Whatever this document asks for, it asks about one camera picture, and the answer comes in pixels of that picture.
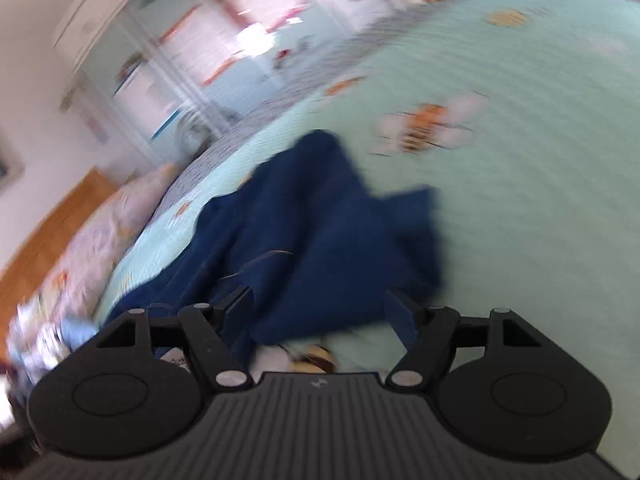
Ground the blue knit sweater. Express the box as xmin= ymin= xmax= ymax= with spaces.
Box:
xmin=112 ymin=130 xmax=442 ymax=363

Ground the light blue garment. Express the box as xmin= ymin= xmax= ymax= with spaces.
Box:
xmin=58 ymin=315 xmax=100 ymax=352

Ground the floral pink pillow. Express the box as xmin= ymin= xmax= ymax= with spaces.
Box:
xmin=39 ymin=164 xmax=178 ymax=322

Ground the white patterned garment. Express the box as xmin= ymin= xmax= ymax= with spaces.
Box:
xmin=6 ymin=301 xmax=70 ymax=372

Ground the wooden headboard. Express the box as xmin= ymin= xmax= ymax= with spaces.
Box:
xmin=0 ymin=169 xmax=120 ymax=321

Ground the mint quilted bee bedspread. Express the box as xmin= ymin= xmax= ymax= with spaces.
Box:
xmin=94 ymin=0 xmax=639 ymax=476

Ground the heart pattern bedsheet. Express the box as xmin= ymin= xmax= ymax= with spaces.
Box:
xmin=165 ymin=4 xmax=431 ymax=203

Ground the sliding door wardrobe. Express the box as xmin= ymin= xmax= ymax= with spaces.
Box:
xmin=53 ymin=0 xmax=416 ymax=164

